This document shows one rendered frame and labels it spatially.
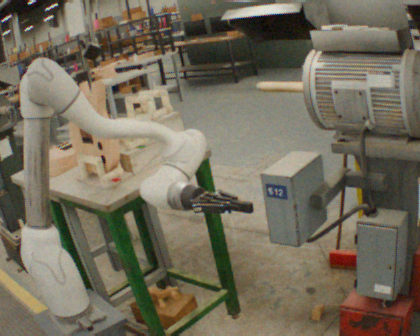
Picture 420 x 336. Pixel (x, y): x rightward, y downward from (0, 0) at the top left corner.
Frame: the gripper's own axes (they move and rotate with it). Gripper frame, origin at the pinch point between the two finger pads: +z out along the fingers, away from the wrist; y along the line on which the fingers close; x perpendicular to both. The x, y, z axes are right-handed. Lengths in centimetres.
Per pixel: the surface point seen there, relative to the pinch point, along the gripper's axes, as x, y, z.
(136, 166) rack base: -1, -18, -68
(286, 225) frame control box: 1.4, 7.9, 20.8
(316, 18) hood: 50, -32, 17
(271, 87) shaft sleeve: 28.3, -25.3, -1.5
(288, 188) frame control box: 11.7, 8.0, 22.8
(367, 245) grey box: -10.9, -7.2, 38.2
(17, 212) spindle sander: -54, -14, -244
